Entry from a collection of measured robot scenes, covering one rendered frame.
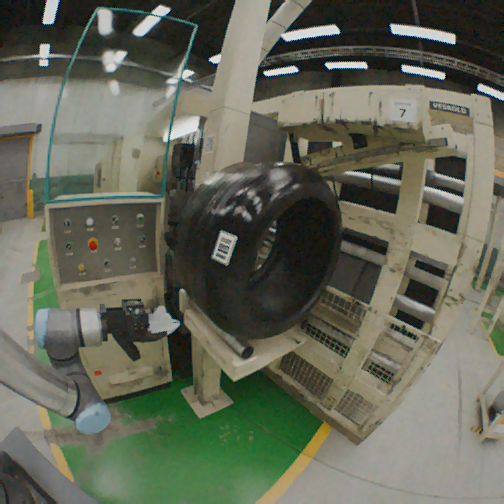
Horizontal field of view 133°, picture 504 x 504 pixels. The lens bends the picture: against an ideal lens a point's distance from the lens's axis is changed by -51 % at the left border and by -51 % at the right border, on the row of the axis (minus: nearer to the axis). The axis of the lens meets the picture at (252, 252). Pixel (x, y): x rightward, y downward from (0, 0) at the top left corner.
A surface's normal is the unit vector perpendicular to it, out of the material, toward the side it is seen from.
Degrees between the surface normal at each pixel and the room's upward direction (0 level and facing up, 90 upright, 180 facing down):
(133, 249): 90
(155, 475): 0
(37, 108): 90
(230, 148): 90
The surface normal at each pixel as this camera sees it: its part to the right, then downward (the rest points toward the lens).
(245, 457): 0.14, -0.94
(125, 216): 0.63, 0.32
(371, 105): -0.76, 0.10
